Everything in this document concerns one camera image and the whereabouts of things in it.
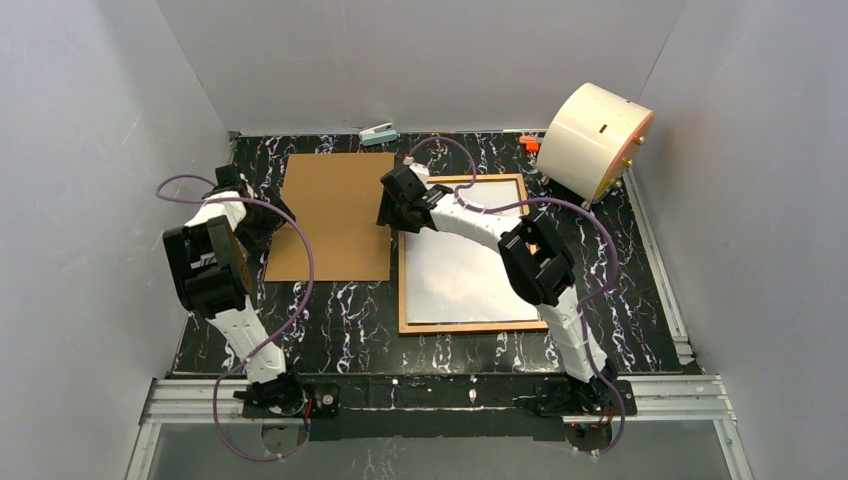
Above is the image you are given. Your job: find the printed photo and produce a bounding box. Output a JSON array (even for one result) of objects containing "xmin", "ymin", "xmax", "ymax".
[{"xmin": 405, "ymin": 180, "xmax": 541, "ymax": 326}]

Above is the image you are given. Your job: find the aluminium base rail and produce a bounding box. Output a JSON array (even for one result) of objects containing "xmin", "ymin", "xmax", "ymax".
[{"xmin": 126, "ymin": 374, "xmax": 752, "ymax": 479}]

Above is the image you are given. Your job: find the orange clip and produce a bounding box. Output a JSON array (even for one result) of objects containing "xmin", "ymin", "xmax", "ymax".
[{"xmin": 519, "ymin": 135, "xmax": 543, "ymax": 154}]

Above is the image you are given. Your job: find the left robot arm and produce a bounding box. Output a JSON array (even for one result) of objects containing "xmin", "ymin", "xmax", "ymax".
[{"xmin": 162, "ymin": 165, "xmax": 340, "ymax": 421}]

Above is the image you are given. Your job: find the teal white small device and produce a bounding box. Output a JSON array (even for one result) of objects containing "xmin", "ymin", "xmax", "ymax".
[{"xmin": 358, "ymin": 122, "xmax": 399, "ymax": 147}]

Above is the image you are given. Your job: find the wooden picture frame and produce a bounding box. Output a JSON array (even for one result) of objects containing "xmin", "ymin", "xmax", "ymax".
[{"xmin": 397, "ymin": 173, "xmax": 551, "ymax": 337}]

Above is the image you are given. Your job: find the brown backing board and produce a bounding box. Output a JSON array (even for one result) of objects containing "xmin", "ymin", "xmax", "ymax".
[{"xmin": 281, "ymin": 153, "xmax": 394, "ymax": 281}]

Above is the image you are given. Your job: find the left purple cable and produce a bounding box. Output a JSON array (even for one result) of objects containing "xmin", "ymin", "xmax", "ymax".
[{"xmin": 154, "ymin": 174, "xmax": 317, "ymax": 464}]

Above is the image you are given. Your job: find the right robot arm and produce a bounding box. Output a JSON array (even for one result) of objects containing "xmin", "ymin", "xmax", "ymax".
[{"xmin": 377, "ymin": 164, "xmax": 627, "ymax": 420}]

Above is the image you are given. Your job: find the white orange cylinder box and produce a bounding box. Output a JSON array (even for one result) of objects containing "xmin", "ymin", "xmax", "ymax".
[{"xmin": 536, "ymin": 83, "xmax": 655, "ymax": 205}]

